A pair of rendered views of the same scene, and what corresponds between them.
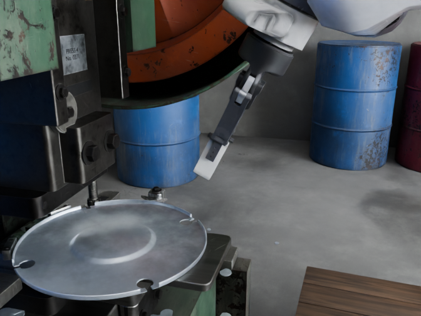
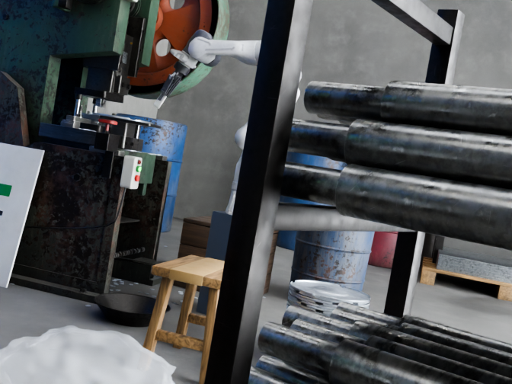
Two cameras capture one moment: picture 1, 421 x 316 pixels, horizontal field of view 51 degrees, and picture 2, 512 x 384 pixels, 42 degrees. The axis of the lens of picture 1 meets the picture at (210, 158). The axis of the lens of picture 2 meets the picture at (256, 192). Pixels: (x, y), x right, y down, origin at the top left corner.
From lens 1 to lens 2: 2.56 m
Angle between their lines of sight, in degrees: 16
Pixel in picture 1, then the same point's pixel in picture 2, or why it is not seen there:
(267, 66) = (180, 70)
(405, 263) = not seen: hidden behind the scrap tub
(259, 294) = not seen: hidden behind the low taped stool
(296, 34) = (189, 62)
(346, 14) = (193, 52)
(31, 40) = (119, 46)
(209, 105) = (193, 193)
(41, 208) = (105, 95)
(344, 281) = not seen: hidden behind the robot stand
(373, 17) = (199, 54)
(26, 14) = (120, 40)
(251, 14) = (175, 52)
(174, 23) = (158, 65)
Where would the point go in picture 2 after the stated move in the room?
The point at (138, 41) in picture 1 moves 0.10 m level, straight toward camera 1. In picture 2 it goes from (143, 61) to (143, 58)
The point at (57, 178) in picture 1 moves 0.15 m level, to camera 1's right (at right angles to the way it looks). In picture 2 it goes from (111, 88) to (144, 94)
